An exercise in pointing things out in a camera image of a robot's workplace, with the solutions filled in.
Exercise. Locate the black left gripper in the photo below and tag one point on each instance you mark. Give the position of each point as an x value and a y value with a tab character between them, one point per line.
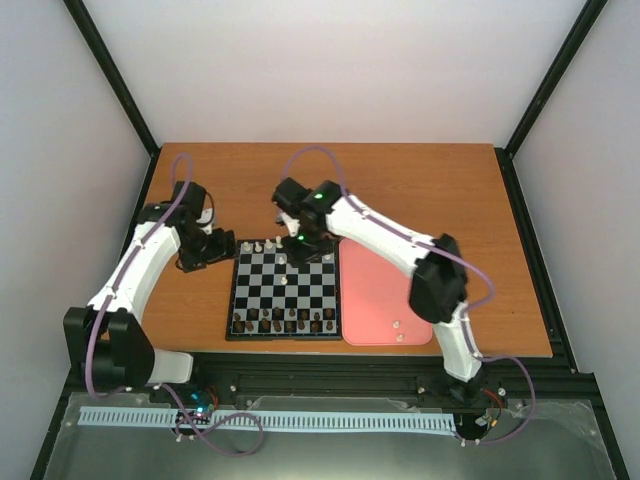
225	249

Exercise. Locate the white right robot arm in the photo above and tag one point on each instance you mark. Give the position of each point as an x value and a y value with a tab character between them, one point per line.
318	218

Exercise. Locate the black and white chessboard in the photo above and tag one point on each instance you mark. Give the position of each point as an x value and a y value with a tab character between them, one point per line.
255	284

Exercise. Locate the pink plastic tray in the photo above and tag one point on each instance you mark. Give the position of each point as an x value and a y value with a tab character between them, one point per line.
374	294

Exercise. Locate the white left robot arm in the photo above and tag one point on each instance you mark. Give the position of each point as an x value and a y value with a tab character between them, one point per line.
106	343

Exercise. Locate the light blue cable duct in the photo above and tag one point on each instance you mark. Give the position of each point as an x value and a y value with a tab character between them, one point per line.
273	421

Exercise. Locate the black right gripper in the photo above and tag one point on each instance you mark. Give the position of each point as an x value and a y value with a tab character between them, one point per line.
297	257

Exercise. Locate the black aluminium frame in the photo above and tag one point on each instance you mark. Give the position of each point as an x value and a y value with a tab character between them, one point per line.
557	377

